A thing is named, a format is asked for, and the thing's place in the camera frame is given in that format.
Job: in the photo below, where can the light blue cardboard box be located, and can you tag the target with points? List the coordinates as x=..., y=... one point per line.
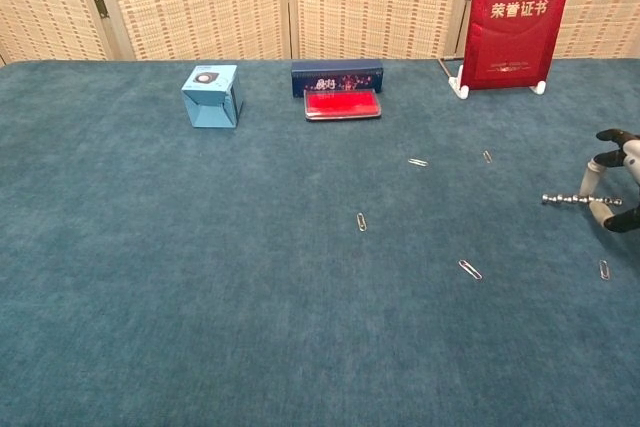
x=210, y=102

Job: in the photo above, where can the dark blue long box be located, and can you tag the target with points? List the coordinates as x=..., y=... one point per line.
x=340, y=69

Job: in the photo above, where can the dark metal screen hinge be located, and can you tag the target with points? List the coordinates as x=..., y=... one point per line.
x=100, y=7

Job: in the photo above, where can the red certificate folder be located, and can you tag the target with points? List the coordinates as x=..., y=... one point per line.
x=515, y=37

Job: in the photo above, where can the paperclip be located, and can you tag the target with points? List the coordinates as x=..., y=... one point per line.
x=361, y=222
x=417, y=162
x=604, y=269
x=487, y=156
x=470, y=269

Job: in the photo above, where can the blue felt table cloth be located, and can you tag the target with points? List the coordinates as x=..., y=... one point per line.
x=250, y=272

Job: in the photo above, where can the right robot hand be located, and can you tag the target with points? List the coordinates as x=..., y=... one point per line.
x=627, y=154

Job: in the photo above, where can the white display stand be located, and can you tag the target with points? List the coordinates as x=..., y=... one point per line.
x=461, y=88

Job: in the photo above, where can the red ink pad case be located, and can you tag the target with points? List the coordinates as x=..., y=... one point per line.
x=342, y=103

